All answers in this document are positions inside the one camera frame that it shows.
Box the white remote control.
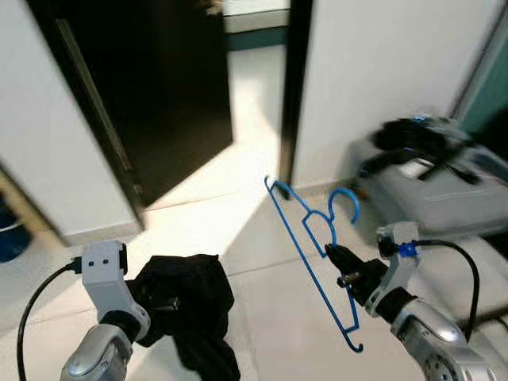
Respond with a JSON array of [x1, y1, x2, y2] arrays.
[[397, 159, 431, 179]]

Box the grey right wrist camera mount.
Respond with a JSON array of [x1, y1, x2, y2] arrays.
[[367, 222, 420, 317]]

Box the grey ottoman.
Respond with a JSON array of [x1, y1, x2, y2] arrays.
[[349, 131, 508, 237]]

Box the black strapped bag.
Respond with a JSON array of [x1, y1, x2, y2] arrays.
[[359, 117, 481, 185]]

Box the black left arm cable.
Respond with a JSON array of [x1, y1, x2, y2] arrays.
[[16, 258, 85, 381]]

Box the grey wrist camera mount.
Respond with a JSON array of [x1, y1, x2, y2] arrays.
[[81, 241, 152, 338], [367, 222, 420, 317]]

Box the blue bucket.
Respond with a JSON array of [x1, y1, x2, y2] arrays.
[[0, 198, 34, 263]]

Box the black garment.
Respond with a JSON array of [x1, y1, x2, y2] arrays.
[[125, 254, 242, 381]]

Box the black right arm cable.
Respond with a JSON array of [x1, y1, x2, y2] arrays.
[[413, 238, 483, 342]]

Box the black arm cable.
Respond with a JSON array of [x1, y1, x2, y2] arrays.
[[16, 258, 85, 381], [413, 238, 483, 342]]

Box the black door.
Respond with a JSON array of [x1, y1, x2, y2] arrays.
[[26, 0, 236, 231]]

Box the black door frame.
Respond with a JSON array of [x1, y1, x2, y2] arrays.
[[278, 0, 316, 189]]

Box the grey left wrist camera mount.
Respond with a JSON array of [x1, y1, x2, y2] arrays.
[[81, 241, 152, 338]]

